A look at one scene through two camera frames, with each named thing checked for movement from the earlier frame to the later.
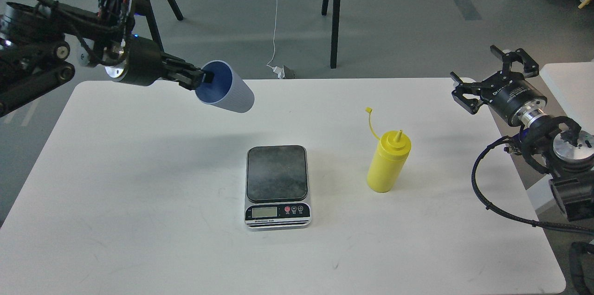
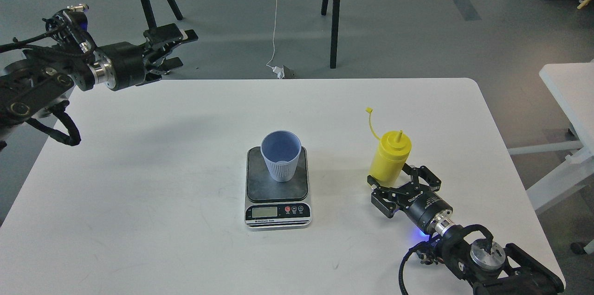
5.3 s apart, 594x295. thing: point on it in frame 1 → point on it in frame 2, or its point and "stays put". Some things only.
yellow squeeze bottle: (392, 151) stays put
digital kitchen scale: (277, 187) stays put
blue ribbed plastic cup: (227, 90) → (281, 149)
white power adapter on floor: (279, 71) stays put
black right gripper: (516, 100) → (422, 203)
